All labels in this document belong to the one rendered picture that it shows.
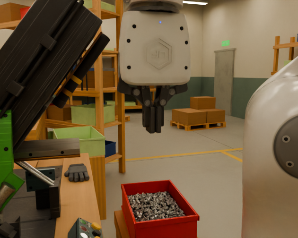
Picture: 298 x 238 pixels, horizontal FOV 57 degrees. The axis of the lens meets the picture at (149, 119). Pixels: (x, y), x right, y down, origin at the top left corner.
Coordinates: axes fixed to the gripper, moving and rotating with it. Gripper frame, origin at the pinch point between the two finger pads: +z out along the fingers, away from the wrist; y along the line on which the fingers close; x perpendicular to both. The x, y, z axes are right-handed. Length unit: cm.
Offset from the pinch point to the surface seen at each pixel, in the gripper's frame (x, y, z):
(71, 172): 85, -14, 38
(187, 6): 957, 403, -252
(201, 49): 960, 467, -99
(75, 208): 55, -13, 40
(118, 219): 61, 3, 50
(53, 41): 38.5, -16.1, -15.1
